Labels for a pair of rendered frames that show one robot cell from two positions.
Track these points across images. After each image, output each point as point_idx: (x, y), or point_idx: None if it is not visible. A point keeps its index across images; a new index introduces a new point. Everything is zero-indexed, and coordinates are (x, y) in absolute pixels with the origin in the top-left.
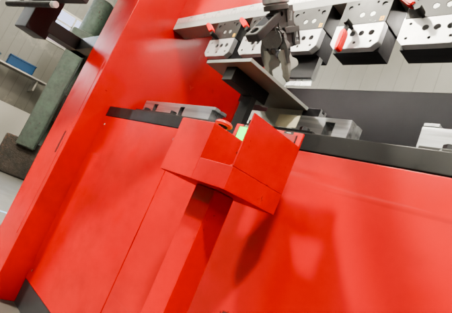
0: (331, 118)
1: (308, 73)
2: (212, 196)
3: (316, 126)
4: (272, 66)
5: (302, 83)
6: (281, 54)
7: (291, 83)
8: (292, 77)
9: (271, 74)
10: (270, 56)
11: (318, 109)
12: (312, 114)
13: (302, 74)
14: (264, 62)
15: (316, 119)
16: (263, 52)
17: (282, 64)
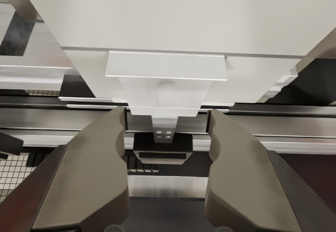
0: (9, 65)
1: (139, 215)
2: None
3: (48, 46)
4: (212, 155)
5: (158, 182)
6: (82, 191)
7: (199, 182)
8: (198, 202)
9: (209, 126)
10: (209, 183)
11: (66, 96)
12: (81, 83)
13: (163, 213)
14: (259, 155)
15: (51, 60)
16: (303, 219)
17: (106, 140)
